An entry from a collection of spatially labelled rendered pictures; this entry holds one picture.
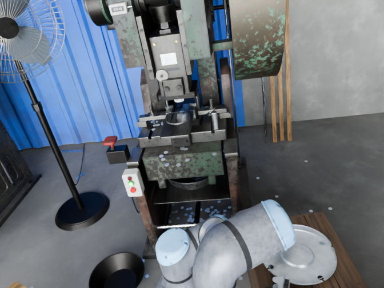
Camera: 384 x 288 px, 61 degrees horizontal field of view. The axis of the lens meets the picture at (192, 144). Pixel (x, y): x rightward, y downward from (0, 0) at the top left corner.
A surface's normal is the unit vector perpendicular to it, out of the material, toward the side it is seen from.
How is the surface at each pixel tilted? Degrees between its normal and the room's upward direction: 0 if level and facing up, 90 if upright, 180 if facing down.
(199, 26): 90
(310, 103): 90
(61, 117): 90
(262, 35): 109
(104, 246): 0
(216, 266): 60
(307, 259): 5
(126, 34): 90
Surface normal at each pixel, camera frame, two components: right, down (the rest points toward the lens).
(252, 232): 0.10, -0.51
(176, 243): -0.26, -0.80
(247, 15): -0.04, 0.67
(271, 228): 0.19, -0.32
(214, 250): -0.47, -0.34
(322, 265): -0.11, -0.89
